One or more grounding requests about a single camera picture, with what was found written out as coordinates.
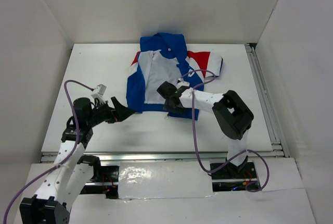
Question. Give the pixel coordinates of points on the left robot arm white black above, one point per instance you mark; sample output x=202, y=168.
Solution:
x=72, y=169

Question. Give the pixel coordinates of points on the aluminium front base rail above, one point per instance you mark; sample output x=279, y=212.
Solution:
x=50, y=157

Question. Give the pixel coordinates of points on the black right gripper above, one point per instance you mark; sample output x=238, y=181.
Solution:
x=167, y=107

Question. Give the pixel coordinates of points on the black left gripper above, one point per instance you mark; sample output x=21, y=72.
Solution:
x=120, y=113

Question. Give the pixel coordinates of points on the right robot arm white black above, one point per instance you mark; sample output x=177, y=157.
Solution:
x=232, y=115

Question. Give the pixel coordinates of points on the aluminium side rail frame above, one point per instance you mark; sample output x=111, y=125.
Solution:
x=280, y=147

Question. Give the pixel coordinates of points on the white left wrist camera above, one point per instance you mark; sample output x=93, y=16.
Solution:
x=98, y=92

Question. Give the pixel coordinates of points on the blue white red jacket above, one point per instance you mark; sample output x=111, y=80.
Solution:
x=165, y=57

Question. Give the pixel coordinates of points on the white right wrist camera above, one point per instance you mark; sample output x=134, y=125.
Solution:
x=181, y=82

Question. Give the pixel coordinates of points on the white foil covered panel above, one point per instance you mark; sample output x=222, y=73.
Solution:
x=163, y=179

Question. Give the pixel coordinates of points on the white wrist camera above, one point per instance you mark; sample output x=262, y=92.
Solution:
x=181, y=82
x=98, y=92

